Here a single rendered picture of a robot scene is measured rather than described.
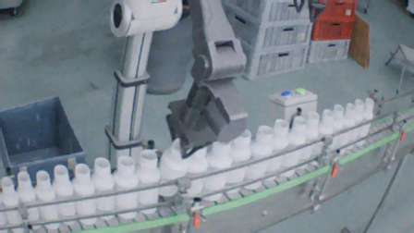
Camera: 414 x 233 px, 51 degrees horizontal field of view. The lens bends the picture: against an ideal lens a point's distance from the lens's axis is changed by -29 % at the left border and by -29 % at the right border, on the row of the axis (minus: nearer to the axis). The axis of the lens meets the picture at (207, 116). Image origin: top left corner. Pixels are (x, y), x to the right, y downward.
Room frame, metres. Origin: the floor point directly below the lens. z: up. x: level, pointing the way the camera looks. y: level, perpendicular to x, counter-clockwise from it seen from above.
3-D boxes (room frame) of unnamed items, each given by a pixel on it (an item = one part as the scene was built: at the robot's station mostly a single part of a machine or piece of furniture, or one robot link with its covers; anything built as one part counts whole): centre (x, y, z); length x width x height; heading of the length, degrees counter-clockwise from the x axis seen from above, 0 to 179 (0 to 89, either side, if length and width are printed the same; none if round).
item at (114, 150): (1.64, 0.27, 0.49); 0.13 x 0.13 x 0.40; 38
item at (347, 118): (1.34, -0.42, 1.08); 0.06 x 0.06 x 0.17
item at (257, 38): (3.72, -0.30, 0.33); 0.61 x 0.41 x 0.22; 134
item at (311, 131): (1.24, -0.27, 1.08); 0.06 x 0.06 x 0.17
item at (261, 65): (3.72, -0.30, 0.11); 0.61 x 0.41 x 0.22; 134
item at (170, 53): (3.15, 0.35, 0.32); 0.45 x 0.45 x 0.64
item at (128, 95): (1.64, 0.27, 0.74); 0.11 x 0.11 x 0.40; 38
